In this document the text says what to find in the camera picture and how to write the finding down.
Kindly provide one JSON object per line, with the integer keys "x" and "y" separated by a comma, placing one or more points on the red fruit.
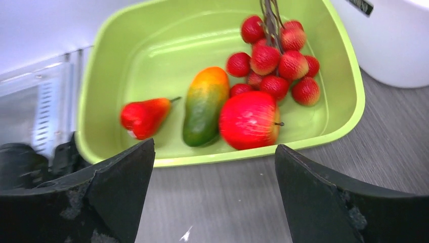
{"x": 250, "y": 120}

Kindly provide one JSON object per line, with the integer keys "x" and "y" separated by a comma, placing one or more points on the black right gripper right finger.
{"x": 323, "y": 205}

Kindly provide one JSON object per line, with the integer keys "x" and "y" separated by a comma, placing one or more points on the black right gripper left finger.
{"x": 100, "y": 203}

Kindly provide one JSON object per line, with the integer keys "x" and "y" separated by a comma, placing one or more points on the red lychee bunch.
{"x": 275, "y": 64}

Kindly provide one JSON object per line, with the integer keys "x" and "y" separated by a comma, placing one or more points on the white plastic basket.
{"x": 390, "y": 39}

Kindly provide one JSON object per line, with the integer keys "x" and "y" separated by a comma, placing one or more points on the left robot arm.
{"x": 24, "y": 167}

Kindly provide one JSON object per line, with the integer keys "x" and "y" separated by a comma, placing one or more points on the green plastic tray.
{"x": 155, "y": 48}

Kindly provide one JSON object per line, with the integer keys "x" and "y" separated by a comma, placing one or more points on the green orange mango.
{"x": 207, "y": 93}

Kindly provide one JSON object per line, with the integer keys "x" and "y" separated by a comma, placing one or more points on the red wax apple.
{"x": 143, "y": 118}

